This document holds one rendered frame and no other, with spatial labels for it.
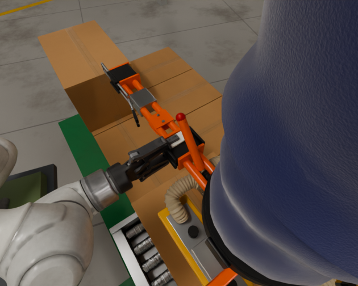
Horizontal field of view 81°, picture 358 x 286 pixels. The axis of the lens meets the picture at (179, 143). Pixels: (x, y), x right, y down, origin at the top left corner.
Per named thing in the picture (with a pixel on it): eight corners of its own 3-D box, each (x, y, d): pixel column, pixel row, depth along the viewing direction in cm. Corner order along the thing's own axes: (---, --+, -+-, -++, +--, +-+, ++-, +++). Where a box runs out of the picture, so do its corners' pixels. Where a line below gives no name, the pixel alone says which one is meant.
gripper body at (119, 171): (100, 163, 50) (134, 144, 53) (110, 177, 57) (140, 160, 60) (114, 188, 47) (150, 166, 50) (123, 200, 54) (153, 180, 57)
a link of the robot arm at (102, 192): (90, 187, 56) (110, 175, 58) (104, 215, 52) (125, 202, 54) (75, 172, 49) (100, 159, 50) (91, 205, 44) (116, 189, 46)
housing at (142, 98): (158, 109, 69) (157, 99, 65) (141, 118, 67) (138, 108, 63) (148, 96, 72) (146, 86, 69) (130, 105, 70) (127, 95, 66)
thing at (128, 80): (141, 85, 75) (139, 74, 71) (123, 93, 73) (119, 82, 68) (130, 72, 79) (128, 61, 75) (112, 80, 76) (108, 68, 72)
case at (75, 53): (141, 109, 158) (131, 63, 124) (90, 133, 146) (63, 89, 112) (109, 66, 185) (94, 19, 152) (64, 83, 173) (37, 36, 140)
